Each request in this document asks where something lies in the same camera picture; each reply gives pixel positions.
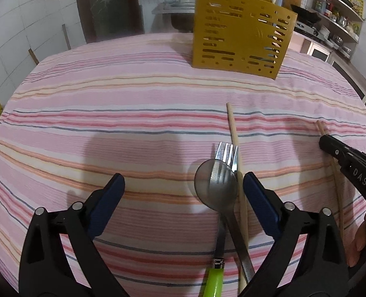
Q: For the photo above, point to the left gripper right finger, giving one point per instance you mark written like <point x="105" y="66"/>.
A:
<point x="307" y="257"/>

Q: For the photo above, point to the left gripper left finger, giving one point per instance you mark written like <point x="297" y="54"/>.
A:
<point x="59" y="257"/>

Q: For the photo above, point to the green handled metal fork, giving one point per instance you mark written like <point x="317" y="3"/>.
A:
<point x="214" y="282"/>

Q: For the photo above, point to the metal spoon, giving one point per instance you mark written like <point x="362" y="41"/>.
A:
<point x="216" y="187"/>

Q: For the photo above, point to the steel kitchen sink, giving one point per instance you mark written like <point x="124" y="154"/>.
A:
<point x="171" y="8"/>

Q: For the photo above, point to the corner shelf with dishes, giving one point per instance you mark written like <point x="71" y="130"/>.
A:
<point x="342" y="20"/>

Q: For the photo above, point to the gas stove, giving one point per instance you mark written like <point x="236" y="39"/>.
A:
<point x="306" y="30"/>

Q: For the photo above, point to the black wok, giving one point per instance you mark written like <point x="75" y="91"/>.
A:
<point x="305" y="16"/>

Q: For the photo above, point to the pink striped tablecloth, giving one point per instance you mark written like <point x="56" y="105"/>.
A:
<point x="136" y="106"/>

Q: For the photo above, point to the yellow perforated utensil holder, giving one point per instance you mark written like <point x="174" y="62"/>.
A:
<point x="244" y="36"/>

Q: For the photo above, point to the wooden stick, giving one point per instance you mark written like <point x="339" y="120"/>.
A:
<point x="33" y="56"/>
<point x="67" y="40"/>

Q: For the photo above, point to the dark wooden door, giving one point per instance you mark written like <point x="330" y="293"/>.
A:
<point x="109" y="19"/>

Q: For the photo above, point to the yellow wall poster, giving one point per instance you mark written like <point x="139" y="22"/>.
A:
<point x="358" y="7"/>

